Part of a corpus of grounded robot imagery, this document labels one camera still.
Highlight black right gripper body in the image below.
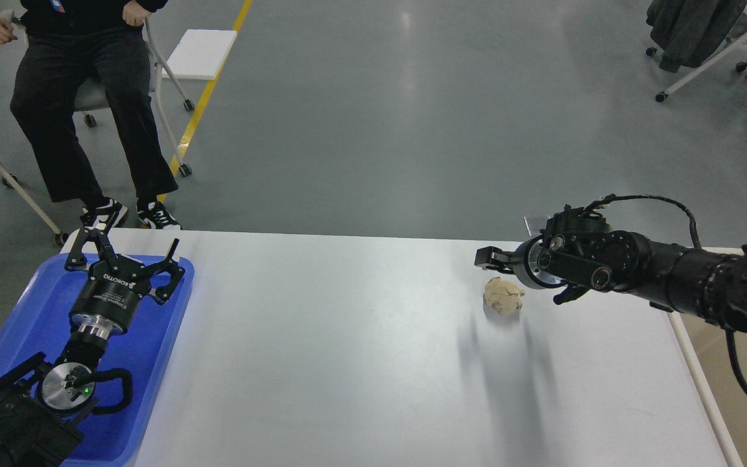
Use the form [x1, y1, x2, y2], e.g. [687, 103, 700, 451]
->
[513, 235, 566, 290]

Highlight seated person in black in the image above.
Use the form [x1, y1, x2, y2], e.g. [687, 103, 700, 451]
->
[0, 1, 181, 230]

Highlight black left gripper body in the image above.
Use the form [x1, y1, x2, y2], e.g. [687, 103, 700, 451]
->
[70, 255, 156, 336]

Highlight white chair with jacket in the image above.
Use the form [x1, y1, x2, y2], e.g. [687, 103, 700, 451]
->
[646, 3, 747, 116]

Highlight left floor outlet plate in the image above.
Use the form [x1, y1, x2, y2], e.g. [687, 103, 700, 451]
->
[524, 215, 551, 239]

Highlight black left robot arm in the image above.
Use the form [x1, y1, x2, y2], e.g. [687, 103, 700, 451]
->
[0, 227, 195, 466]

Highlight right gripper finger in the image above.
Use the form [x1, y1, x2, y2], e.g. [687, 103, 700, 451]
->
[475, 246, 521, 272]
[552, 285, 589, 305]

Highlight beige paper ball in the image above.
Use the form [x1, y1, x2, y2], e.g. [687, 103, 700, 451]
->
[483, 277, 527, 317]

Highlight white chair under person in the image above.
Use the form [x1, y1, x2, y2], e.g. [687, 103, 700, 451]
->
[17, 16, 195, 178]

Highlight white foam board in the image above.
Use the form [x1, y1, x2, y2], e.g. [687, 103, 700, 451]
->
[167, 29, 237, 80]

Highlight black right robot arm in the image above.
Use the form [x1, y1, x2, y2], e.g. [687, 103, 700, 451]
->
[474, 194, 747, 396]

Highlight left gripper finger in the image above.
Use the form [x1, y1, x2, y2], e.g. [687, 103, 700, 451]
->
[65, 213, 121, 272]
[150, 237, 185, 305]

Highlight dark grey jacket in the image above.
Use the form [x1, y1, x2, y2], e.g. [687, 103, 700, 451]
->
[646, 1, 747, 72]

